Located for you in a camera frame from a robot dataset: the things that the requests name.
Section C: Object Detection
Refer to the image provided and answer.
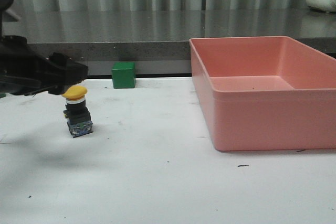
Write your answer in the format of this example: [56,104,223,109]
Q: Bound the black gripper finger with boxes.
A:
[47,52,88,95]

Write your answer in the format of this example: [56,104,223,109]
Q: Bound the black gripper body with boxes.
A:
[0,0,50,97]

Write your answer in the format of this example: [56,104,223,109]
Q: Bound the yellow push button switch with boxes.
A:
[62,86,93,138]

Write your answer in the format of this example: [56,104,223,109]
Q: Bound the green cube block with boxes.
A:
[111,62,136,89]

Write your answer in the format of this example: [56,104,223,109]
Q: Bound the grey stone counter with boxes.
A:
[3,9,335,78]

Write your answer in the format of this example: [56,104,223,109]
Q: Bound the pink plastic bin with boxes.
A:
[190,36,335,152]

